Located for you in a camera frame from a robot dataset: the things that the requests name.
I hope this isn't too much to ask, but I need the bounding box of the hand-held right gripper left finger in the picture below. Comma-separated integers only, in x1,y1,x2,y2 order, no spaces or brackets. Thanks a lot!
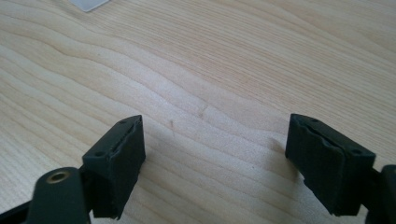
81,114,147,220

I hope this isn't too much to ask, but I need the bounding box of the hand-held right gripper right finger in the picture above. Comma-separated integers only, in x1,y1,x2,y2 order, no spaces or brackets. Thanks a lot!
285,113,377,217

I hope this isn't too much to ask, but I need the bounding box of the white sheet corner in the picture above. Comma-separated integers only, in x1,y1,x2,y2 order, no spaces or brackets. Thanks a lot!
68,0,110,13

